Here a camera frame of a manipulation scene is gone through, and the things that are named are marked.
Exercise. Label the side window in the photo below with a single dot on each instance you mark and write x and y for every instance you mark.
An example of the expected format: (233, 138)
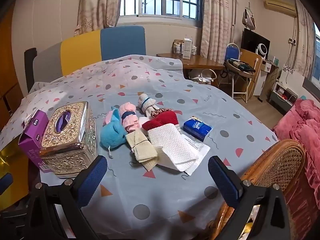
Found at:
(315, 60)

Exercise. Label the patterned brown scrunchie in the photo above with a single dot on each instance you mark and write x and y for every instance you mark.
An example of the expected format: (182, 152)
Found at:
(162, 111)

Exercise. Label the rattan chair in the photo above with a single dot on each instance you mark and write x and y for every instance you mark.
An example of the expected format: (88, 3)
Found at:
(275, 165)

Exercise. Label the blue fluffy sock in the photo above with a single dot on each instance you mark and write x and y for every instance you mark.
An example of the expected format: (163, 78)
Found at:
(112, 135)

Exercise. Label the hanging shoulder bag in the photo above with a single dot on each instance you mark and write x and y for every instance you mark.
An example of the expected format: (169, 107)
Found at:
(248, 17)

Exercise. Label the grey yellow blue sofa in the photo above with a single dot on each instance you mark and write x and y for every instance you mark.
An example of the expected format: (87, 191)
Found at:
(77, 52)

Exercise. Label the purple cardboard tissue box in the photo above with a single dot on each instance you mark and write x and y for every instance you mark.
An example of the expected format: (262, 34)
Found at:
(30, 140)

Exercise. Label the black bag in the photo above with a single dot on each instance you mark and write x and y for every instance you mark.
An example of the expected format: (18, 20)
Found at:
(240, 65)

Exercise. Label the small grey shelf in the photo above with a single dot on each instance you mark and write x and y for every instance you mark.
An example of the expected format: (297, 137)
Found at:
(281, 100)

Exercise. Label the ornate gold tissue box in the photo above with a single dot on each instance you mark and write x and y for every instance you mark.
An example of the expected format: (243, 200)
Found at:
(67, 142)

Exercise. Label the white carton box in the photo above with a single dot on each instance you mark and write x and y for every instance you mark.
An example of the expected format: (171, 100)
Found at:
(188, 48)

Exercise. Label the white desk fan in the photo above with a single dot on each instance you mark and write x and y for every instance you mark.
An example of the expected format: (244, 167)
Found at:
(261, 49)

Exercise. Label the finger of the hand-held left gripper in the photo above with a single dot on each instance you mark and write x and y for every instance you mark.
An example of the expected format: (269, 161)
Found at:
(5, 183)

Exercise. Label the beige patterned curtain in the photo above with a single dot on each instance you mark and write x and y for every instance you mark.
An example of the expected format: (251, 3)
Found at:
(216, 17)
(97, 5)

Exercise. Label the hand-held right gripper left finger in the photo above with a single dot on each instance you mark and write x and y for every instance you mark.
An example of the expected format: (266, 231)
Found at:
(93, 177)

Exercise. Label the barred window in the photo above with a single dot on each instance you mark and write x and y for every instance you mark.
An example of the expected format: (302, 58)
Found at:
(160, 0)

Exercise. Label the beige side curtain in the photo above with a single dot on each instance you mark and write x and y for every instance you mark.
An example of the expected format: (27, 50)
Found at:
(305, 42)

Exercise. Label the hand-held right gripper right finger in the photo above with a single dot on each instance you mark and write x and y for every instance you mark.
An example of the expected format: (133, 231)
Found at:
(223, 180)

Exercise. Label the pink blanket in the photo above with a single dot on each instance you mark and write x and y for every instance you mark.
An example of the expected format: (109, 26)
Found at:
(305, 135)

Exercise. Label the blue tissue packet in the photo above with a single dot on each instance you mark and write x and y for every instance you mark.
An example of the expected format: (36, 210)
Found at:
(197, 127)

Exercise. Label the metal clothes stand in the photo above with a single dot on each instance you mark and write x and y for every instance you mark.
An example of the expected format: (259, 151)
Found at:
(234, 17)

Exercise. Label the wooden desk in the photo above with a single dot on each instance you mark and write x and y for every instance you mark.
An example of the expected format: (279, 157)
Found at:
(200, 63)

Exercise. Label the beige knitted gloves bundle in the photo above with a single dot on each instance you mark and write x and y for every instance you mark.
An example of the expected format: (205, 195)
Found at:
(142, 150)

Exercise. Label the wooden board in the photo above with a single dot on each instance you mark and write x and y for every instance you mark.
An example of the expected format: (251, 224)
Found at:
(253, 80)

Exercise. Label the air conditioner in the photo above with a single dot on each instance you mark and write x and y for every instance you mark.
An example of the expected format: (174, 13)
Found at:
(280, 6)

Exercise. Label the gold metal tin box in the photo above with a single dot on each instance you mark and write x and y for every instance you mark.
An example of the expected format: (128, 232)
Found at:
(10, 158)

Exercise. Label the black television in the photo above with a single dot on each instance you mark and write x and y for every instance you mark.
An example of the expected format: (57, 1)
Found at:
(251, 40)

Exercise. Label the white printed plastic packet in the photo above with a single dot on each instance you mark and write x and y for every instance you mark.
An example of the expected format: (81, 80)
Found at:
(201, 150)

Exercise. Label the white sock with blue stripe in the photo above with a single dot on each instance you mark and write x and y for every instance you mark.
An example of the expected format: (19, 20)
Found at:
(145, 100)

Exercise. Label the white textured cloth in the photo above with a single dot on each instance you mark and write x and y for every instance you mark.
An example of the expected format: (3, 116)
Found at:
(170, 142)

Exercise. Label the red fuzzy cloth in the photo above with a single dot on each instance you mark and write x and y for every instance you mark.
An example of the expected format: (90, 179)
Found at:
(162, 121)

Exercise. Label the white sponge block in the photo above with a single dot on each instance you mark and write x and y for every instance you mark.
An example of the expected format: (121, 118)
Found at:
(143, 121)

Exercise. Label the white bag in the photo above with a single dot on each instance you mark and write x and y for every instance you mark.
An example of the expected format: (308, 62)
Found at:
(202, 76)

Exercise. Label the brown box of bottles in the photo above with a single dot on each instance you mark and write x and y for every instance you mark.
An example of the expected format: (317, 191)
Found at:
(178, 46)

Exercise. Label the wooden wardrobe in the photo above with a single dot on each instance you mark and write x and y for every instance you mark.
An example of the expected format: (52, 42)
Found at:
(7, 67)

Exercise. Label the blue folding chair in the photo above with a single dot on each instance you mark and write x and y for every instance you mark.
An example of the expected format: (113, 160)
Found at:
(233, 51)

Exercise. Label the pink fluffy sock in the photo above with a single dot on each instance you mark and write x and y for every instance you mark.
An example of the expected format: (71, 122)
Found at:
(131, 125)

